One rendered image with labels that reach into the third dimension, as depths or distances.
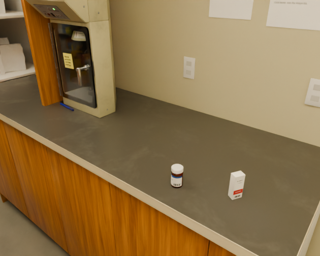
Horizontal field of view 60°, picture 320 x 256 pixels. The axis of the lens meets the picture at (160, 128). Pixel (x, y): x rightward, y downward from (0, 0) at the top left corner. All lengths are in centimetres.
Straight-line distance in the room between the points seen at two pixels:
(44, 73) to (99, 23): 47
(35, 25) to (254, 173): 127
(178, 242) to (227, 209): 22
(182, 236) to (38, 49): 119
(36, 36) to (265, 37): 112
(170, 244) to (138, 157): 34
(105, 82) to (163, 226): 78
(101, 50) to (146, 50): 39
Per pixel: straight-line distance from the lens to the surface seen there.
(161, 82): 170
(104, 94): 147
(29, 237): 227
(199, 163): 111
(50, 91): 173
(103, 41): 142
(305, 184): 112
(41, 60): 167
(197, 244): 98
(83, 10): 134
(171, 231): 102
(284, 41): 133
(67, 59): 154
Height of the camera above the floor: 155
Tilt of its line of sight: 27 degrees down
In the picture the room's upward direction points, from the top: straight up
